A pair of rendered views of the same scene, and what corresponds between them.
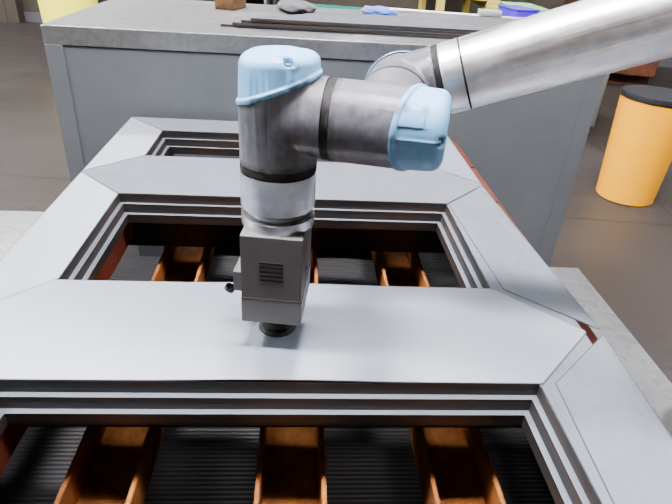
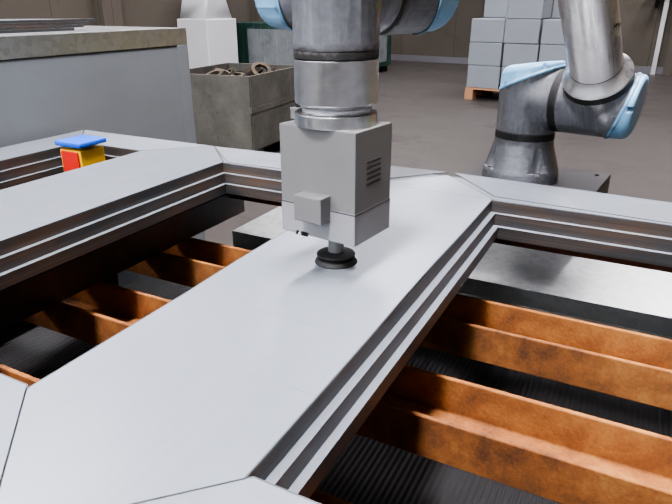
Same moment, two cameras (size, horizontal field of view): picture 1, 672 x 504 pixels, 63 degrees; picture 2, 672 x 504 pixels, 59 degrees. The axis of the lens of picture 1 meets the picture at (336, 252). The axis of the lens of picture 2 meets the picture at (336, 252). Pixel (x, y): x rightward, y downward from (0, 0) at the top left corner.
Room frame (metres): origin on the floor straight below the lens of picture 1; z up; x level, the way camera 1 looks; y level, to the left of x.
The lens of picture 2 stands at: (0.22, 0.52, 1.10)
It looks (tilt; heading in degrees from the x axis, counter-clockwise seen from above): 23 degrees down; 302
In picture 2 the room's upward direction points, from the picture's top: straight up
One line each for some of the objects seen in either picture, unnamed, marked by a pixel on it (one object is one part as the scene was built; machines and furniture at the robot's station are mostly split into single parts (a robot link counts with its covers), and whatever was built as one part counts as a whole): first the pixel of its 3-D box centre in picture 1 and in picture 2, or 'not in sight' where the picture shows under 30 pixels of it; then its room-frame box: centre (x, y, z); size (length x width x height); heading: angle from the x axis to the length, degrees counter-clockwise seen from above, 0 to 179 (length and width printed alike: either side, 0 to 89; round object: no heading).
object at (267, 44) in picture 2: not in sight; (313, 47); (6.26, -8.38, 0.42); 2.13 x 1.95 x 0.84; 89
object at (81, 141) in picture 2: not in sight; (81, 145); (1.14, -0.11, 0.88); 0.06 x 0.06 x 0.02; 5
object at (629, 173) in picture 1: (640, 146); not in sight; (3.08, -1.69, 0.30); 0.39 x 0.38 x 0.61; 179
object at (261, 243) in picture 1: (267, 254); (326, 172); (0.51, 0.07, 0.96); 0.10 x 0.09 x 0.16; 88
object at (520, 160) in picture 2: not in sight; (522, 153); (0.53, -0.69, 0.82); 0.15 x 0.15 x 0.10
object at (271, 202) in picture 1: (278, 188); (333, 84); (0.51, 0.06, 1.04); 0.08 x 0.08 x 0.05
